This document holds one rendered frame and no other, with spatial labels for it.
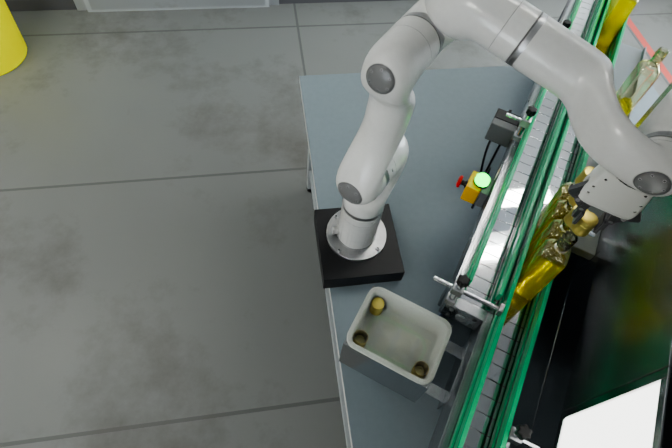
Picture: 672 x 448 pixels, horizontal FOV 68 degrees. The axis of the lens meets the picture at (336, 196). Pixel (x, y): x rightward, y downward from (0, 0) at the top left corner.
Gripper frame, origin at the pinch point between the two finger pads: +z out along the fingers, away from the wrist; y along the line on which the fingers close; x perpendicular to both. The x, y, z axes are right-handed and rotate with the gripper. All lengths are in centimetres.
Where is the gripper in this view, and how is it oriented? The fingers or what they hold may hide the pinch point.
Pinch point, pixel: (590, 217)
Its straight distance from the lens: 107.7
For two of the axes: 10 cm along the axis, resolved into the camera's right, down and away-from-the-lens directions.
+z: -0.7, 5.5, 8.3
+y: -8.8, -4.3, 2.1
